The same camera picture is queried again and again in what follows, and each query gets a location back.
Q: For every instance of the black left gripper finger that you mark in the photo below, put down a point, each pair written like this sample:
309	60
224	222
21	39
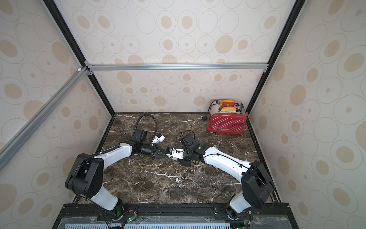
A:
161	156
162	151

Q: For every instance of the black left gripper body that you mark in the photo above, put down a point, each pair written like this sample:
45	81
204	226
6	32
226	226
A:
149	150

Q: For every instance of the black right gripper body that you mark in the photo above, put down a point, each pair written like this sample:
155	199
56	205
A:
184	157

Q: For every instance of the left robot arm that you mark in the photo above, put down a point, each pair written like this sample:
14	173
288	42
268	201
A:
86	175

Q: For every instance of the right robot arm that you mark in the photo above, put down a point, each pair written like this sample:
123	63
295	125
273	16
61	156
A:
257	184

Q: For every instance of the red polka dot toaster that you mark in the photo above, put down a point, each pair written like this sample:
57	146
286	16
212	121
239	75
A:
226	117

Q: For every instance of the silver aluminium crossbar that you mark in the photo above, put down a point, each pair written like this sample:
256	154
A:
170	67

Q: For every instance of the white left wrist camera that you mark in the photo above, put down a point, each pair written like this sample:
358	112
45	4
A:
158	139

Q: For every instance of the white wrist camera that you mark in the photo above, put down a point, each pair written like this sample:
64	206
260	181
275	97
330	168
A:
175	154
158	139

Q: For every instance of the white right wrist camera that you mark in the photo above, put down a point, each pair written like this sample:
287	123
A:
175	154

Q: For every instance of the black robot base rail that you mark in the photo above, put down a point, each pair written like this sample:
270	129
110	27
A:
175	216

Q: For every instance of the silver aluminium side rail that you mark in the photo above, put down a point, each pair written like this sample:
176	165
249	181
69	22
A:
16	143

